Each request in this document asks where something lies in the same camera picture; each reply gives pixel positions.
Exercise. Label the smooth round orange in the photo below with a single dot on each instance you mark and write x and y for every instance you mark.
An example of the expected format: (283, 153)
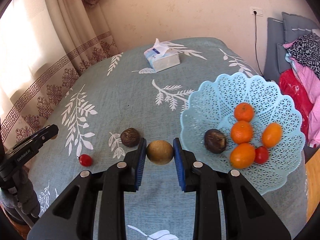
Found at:
(242, 155)
(272, 135)

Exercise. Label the white wall outlet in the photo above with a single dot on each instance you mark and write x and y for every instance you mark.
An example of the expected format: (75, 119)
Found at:
(257, 11)

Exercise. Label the large orange mandarin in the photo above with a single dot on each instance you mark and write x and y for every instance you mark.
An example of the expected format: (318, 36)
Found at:
(241, 131)

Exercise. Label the red cloth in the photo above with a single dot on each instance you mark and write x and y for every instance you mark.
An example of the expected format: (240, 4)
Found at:
(292, 87)

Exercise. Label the pile of clothes and cushions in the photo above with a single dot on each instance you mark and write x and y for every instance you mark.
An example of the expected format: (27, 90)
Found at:
(310, 82)

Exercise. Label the large red tomato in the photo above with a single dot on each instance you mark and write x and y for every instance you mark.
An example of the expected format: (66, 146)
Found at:
(262, 155)

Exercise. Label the teal leaf print tablecloth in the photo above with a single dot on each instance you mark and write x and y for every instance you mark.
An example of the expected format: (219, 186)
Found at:
(130, 97)

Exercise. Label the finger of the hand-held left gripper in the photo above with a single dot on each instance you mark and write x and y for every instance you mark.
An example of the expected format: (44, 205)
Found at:
(48, 133)
(32, 135)

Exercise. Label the tan round fruit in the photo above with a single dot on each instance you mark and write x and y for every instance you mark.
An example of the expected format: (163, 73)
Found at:
(160, 152)

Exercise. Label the small orange mandarin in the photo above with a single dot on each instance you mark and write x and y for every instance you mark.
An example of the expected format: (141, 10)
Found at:
(244, 111)

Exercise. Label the tissue pack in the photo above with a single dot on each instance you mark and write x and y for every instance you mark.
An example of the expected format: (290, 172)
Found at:
(162, 58)

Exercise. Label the light blue plastic basket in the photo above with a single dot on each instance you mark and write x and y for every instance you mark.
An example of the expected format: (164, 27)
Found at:
(215, 105)

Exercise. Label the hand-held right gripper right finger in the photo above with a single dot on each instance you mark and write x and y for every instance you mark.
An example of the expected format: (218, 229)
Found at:
(178, 165)

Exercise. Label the small red tomato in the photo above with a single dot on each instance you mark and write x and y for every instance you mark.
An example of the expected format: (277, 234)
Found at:
(85, 160)

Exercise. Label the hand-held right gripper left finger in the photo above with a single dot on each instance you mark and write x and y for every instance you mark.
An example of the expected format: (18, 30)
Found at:
(140, 165)

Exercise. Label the beige patterned curtain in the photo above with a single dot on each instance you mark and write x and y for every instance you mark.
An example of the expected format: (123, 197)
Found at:
(50, 67)

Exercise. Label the dark brown water chestnut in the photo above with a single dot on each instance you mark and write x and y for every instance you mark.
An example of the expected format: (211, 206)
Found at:
(215, 141)
(130, 136)

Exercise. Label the leopard print cloth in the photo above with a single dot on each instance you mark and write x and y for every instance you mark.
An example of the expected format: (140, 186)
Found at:
(306, 52)

